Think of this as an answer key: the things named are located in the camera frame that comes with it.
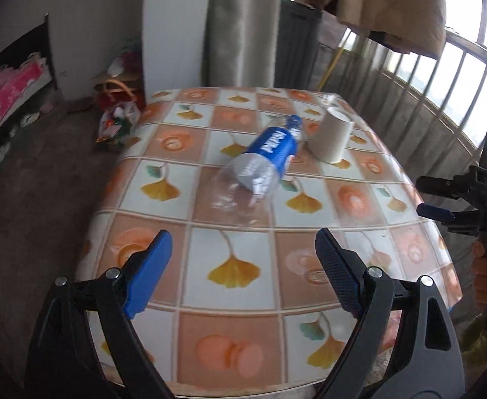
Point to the red gift bag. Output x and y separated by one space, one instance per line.
112 91

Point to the ginkgo patterned tablecloth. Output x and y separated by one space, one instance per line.
248 310

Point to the metal balcony railing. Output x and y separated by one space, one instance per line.
430 114

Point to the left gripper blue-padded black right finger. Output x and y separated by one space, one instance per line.
425 360

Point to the pile of clothes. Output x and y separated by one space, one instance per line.
129 59

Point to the beige quilted down jacket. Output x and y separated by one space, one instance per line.
401 25

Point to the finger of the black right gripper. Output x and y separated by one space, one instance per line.
454 188

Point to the dark grey cabinet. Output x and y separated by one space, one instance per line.
296 44

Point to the grey curtain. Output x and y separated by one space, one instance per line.
241 42

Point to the person's right hand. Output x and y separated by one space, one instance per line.
479 269

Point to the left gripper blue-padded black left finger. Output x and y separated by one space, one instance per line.
62 360

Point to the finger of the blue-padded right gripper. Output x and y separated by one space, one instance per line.
463 223

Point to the white paper cup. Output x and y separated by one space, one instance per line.
332 135

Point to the yellow broom handle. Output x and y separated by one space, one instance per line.
330 68

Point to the bed with pink bedding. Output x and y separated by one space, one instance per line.
26 68

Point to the clear Pepsi plastic bottle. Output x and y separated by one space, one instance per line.
241 192

